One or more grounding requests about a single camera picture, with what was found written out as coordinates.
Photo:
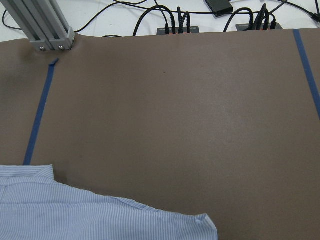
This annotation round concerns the light blue striped shirt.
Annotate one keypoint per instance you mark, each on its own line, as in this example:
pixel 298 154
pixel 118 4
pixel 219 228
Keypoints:
pixel 33 206

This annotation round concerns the small black pad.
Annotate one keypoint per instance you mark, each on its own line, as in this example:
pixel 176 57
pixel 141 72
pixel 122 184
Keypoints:
pixel 219 7

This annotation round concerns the aluminium frame post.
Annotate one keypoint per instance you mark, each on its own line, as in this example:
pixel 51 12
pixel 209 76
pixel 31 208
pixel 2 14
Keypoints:
pixel 43 22

